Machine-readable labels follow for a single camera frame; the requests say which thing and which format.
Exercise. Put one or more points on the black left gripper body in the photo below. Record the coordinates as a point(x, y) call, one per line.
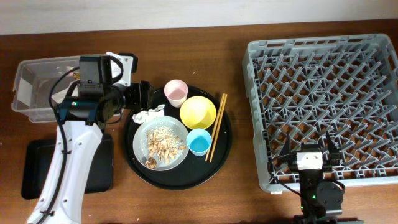
point(138, 97)

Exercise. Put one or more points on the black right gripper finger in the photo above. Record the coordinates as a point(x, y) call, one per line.
point(286, 147)
point(331, 145)

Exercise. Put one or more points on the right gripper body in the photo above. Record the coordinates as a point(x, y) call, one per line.
point(326, 165)

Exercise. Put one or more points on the white tissue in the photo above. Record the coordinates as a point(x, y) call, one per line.
point(148, 115)

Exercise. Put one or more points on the pink plastic cup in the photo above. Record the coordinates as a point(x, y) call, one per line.
point(176, 92)

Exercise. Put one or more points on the blue plastic cup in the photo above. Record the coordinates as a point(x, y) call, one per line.
point(199, 141)

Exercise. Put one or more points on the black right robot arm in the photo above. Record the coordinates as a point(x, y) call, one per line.
point(321, 198)

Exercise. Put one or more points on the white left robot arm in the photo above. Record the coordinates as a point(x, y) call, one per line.
point(88, 104)

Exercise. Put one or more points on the grey plastic dishwasher rack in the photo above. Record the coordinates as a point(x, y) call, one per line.
point(310, 90)

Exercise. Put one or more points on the peanut shells and rice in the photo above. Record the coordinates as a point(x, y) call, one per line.
point(163, 145)

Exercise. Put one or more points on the yellow plastic bowl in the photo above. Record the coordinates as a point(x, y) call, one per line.
point(198, 112)

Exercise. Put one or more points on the round black tray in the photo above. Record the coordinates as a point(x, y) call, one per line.
point(191, 171)

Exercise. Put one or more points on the right wooden chopstick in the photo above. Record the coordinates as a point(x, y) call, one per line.
point(217, 131)

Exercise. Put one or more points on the wooden chopstick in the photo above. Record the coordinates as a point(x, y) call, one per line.
point(217, 131)
point(215, 126)

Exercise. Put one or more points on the left wooden chopstick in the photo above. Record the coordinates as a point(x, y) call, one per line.
point(215, 126)

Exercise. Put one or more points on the clear plastic bin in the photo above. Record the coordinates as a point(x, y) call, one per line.
point(35, 82)

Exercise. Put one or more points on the black rectangular bin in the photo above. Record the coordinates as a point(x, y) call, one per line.
point(39, 156)

